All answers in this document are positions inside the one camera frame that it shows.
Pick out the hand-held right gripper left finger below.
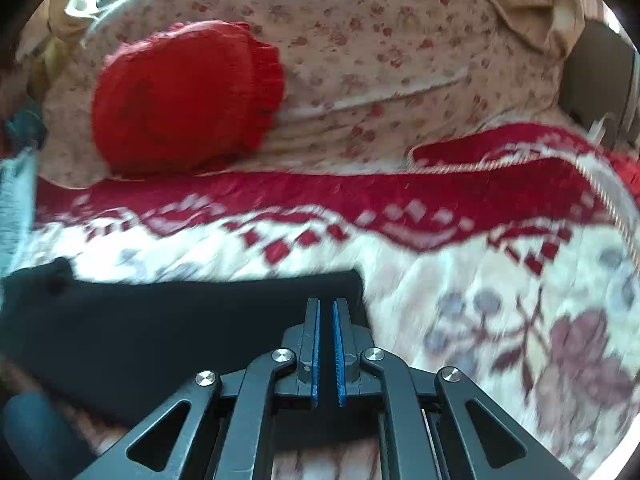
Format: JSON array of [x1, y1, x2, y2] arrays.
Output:
[[75, 297, 321, 480]]

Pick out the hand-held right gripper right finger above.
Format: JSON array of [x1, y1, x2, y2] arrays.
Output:
[[332, 297, 576, 480]]

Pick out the black pants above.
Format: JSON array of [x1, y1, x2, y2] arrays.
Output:
[[0, 257, 371, 456]]

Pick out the red and white floral blanket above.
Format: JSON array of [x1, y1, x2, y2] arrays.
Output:
[[0, 122, 640, 480]]

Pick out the red ruffled pillow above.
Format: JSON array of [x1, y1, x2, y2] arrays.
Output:
[[91, 20, 286, 178]]

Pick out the grey-blue fluffy towel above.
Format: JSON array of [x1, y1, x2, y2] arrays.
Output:
[[0, 152, 38, 276]]

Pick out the teal cloth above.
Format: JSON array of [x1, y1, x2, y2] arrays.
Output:
[[5, 102, 48, 151]]

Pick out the beige cloth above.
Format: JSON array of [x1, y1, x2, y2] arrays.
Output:
[[470, 0, 586, 56]]

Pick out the white charger cable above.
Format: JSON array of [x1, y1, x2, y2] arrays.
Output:
[[587, 115, 621, 146]]

